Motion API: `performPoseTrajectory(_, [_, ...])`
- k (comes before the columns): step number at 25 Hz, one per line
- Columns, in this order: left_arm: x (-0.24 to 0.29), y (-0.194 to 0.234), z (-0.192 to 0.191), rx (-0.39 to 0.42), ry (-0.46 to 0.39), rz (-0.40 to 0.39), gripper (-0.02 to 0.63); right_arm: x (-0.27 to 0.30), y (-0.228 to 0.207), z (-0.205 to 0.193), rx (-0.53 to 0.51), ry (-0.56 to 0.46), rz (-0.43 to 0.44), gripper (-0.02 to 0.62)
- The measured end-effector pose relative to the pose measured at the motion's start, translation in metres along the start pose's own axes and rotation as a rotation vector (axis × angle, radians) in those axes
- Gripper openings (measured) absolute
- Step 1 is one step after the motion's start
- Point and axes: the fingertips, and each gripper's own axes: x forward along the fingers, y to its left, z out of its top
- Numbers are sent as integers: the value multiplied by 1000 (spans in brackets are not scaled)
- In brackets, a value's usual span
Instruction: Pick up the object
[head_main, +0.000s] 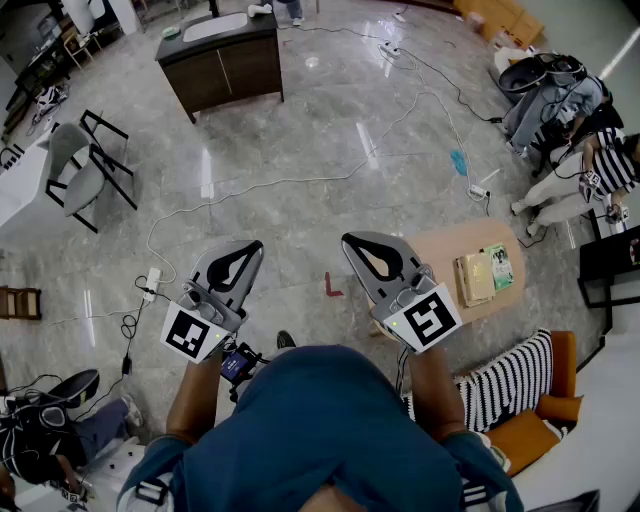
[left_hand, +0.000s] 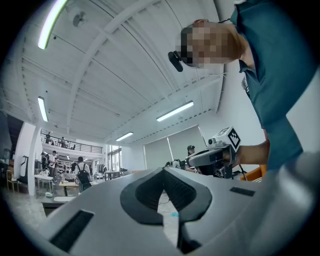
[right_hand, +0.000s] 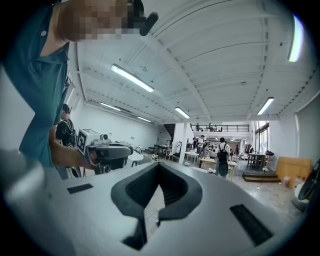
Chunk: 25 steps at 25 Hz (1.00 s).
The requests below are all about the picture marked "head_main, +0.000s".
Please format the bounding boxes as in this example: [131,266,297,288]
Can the light wooden chair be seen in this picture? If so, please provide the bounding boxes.
[62,27,104,71]

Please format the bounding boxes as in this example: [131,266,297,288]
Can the white device with cables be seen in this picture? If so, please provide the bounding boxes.
[32,83,70,124]

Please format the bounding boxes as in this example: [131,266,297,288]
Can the brown cardboard boxes pile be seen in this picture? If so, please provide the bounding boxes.
[452,0,546,49]

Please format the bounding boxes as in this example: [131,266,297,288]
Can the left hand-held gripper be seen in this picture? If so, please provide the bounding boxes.
[159,240,265,365]

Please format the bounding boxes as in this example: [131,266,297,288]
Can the brown frame side table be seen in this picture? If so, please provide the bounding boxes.
[0,285,43,321]

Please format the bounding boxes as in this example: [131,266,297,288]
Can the person's left forearm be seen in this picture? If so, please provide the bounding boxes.
[166,347,236,446]

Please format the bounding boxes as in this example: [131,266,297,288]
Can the light wooden coffee table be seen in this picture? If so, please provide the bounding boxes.
[367,217,527,339]

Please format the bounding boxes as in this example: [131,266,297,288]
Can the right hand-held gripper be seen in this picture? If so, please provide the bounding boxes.
[341,230,464,355]

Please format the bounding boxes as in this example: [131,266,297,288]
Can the orange armchair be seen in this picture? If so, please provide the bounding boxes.
[452,329,585,479]

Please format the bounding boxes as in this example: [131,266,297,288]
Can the green book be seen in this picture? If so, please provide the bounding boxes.
[482,243,516,293]

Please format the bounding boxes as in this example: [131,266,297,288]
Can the white cabinet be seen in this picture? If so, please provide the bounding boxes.
[59,0,141,36]

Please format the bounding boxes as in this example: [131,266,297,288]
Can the dark wooden platform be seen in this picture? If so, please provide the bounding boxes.
[414,0,461,14]

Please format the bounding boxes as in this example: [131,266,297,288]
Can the person's right forearm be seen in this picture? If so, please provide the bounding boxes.
[407,344,469,444]

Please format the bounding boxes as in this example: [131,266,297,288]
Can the black waist-mounted device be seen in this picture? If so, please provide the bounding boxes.
[219,342,264,401]

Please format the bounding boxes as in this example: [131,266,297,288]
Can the black white striped cushion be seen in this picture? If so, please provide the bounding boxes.
[402,328,555,434]

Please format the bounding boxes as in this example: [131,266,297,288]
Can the long black cable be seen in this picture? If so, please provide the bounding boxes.
[277,24,396,51]
[397,47,505,125]

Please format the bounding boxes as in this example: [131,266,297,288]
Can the black low table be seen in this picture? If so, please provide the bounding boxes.
[577,237,640,336]

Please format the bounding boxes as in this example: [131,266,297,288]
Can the person's left shoulder strap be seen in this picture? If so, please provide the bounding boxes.
[117,474,174,512]

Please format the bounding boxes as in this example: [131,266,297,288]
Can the black adapter with cable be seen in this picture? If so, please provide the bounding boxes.
[121,277,161,376]

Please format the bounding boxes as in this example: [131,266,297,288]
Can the dark wooden vanity cabinet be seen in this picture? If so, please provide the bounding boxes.
[154,9,285,125]

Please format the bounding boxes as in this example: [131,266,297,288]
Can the white table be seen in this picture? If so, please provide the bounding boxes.
[0,132,64,241]

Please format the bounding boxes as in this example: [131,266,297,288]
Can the person's blue shirt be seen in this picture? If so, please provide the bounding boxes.
[117,344,525,512]

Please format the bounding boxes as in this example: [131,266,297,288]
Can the blue cloth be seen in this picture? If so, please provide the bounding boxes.
[449,148,471,178]

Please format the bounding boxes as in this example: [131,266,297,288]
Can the white sink basin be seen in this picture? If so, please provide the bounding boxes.
[182,12,250,44]

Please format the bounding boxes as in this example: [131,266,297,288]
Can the black bowl-shaped shell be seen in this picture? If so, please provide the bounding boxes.
[498,56,547,95]
[49,369,100,410]

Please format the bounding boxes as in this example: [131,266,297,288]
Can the long white cable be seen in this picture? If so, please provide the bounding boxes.
[146,89,441,289]
[397,47,489,194]

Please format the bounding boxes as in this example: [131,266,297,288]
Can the white round pet bed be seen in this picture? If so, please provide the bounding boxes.
[493,45,534,76]

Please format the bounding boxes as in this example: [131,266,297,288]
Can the black rack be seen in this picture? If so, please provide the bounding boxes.
[0,144,26,171]

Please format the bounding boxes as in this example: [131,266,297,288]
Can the beige book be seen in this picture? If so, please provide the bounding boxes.
[453,252,497,308]

